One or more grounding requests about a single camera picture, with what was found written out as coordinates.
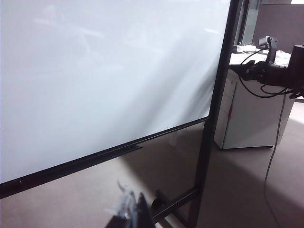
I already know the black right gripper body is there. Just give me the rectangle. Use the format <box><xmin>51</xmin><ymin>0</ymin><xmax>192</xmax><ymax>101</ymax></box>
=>
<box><xmin>247</xmin><ymin>60</ymin><xmax>289</xmax><ymax>85</ymax></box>

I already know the glass door with frame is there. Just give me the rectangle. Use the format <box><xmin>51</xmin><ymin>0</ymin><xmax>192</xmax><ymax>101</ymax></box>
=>
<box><xmin>237</xmin><ymin>0</ymin><xmax>263</xmax><ymax>46</ymax></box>

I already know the black whiteboard pen tray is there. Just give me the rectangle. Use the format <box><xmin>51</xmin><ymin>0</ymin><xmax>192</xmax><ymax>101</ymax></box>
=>
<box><xmin>104</xmin><ymin>144</ymin><xmax>143</xmax><ymax>157</ymax></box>

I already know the white glass whiteboard panel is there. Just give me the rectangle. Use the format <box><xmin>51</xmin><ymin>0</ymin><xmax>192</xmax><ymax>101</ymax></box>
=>
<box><xmin>0</xmin><ymin>0</ymin><xmax>232</xmax><ymax>185</ymax></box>

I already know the white filing cabinet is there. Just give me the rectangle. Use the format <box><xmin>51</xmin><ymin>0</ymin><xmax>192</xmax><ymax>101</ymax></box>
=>
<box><xmin>213</xmin><ymin>68</ymin><xmax>295</xmax><ymax>150</ymax></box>

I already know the grey hanging cable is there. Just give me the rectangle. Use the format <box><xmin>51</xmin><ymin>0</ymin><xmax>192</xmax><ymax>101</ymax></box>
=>
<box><xmin>264</xmin><ymin>94</ymin><xmax>287</xmax><ymax>228</ymax></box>

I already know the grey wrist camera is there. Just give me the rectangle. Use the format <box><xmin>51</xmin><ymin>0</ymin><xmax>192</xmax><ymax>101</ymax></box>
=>
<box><xmin>258</xmin><ymin>35</ymin><xmax>278</xmax><ymax>64</ymax></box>

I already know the left gripper left finger white tape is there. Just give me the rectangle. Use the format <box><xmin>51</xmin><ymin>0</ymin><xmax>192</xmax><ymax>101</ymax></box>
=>
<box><xmin>104</xmin><ymin>180</ymin><xmax>138</xmax><ymax>228</ymax></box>

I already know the white papers pile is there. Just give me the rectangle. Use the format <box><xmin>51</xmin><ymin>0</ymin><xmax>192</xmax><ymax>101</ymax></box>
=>
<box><xmin>232</xmin><ymin>42</ymin><xmax>292</xmax><ymax>67</ymax></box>

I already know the black whiteboard stand frame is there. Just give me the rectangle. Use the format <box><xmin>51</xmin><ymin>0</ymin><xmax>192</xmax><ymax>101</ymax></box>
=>
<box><xmin>0</xmin><ymin>0</ymin><xmax>241</xmax><ymax>228</ymax></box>

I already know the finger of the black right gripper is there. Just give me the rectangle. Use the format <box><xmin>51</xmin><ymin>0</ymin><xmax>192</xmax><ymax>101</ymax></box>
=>
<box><xmin>229</xmin><ymin>64</ymin><xmax>250</xmax><ymax>81</ymax></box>

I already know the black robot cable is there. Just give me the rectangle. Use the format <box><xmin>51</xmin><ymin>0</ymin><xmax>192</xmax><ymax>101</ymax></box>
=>
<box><xmin>237</xmin><ymin>49</ymin><xmax>289</xmax><ymax>98</ymax></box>

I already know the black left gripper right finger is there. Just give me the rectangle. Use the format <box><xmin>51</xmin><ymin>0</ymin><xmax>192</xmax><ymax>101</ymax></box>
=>
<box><xmin>136</xmin><ymin>191</ymin><xmax>154</xmax><ymax>228</ymax></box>

